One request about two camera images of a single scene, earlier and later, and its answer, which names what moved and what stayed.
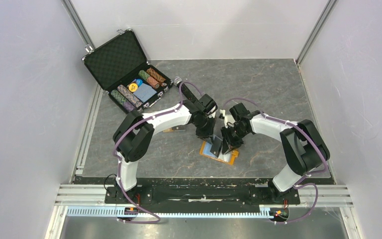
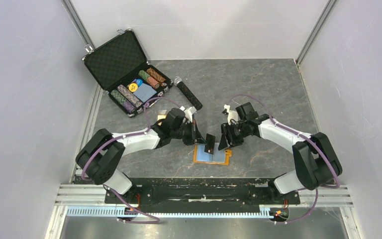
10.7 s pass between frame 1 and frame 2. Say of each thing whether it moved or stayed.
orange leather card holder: moved
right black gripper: stayed
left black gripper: moved
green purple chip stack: stayed
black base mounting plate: stayed
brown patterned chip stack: stayed
